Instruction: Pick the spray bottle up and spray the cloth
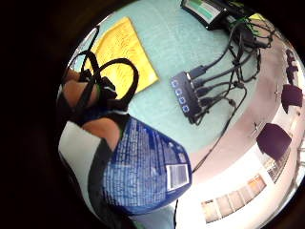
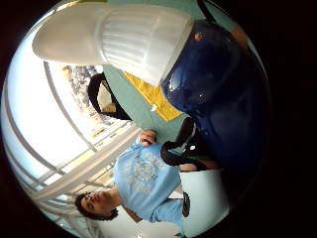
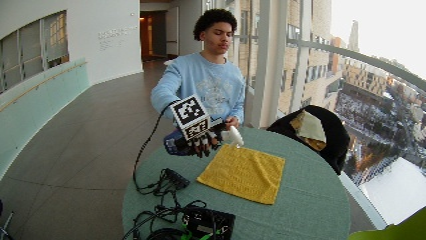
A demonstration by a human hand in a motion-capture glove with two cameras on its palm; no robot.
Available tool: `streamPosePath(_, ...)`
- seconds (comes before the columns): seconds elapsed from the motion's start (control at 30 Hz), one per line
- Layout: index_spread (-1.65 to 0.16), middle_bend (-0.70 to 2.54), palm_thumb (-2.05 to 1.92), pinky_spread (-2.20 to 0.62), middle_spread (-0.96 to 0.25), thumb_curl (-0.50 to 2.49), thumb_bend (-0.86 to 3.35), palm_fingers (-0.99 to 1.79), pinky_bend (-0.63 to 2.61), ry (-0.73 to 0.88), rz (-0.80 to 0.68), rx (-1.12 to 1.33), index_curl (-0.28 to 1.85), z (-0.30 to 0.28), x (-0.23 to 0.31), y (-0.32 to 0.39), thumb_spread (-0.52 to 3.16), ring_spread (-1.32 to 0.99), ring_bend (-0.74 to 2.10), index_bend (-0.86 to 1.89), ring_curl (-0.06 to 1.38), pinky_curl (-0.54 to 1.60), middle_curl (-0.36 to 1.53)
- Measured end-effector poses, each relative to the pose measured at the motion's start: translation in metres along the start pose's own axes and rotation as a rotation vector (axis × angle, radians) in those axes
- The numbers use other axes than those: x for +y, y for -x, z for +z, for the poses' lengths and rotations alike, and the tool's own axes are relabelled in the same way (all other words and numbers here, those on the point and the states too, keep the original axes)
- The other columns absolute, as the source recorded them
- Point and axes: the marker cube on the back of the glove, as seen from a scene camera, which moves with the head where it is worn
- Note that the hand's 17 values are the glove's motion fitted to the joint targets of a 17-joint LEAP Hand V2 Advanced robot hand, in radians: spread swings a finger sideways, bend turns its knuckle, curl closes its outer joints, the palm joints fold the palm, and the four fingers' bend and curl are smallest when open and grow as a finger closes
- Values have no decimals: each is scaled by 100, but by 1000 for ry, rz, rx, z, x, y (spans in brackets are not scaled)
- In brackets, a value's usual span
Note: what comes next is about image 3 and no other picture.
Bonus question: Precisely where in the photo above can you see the white cube with black markers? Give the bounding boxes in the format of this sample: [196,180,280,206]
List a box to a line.
[170,94,214,142]

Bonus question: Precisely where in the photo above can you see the black usb hub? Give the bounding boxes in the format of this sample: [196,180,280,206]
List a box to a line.
[162,167,192,191]

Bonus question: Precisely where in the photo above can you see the person in light blue sweatshirt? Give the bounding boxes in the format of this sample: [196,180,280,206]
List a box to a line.
[150,8,248,130]

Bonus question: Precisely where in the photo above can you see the beige yellow cloth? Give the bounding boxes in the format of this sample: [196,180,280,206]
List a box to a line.
[289,110,329,152]

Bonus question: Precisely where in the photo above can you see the white window pillar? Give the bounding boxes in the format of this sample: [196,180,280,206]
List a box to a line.
[250,0,289,129]

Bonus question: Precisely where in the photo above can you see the black electronics box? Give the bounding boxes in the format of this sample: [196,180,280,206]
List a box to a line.
[180,205,238,240]

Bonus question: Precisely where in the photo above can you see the brown door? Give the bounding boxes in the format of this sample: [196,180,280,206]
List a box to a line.
[140,11,168,62]

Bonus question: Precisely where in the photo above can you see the grey balcony railing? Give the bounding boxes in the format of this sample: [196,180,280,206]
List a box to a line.
[287,38,426,94]

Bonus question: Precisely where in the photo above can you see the lime green chair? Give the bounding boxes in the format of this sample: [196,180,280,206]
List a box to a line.
[347,206,426,240]

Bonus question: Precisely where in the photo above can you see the tripod leg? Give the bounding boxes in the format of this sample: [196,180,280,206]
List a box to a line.
[0,211,17,240]

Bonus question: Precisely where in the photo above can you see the black glove cable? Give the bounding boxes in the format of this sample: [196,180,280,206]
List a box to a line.
[132,103,176,196]

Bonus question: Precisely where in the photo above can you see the tangle of black cables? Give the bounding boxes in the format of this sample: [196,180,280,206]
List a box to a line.
[122,186,208,240]

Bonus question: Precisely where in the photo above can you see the green cable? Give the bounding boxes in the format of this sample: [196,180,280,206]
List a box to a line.
[179,222,220,240]

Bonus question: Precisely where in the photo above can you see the wooden wall handrail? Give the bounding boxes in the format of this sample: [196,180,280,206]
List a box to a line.
[0,60,90,113]

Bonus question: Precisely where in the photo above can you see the interior wall windows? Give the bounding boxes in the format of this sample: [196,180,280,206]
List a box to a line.
[0,9,71,95]

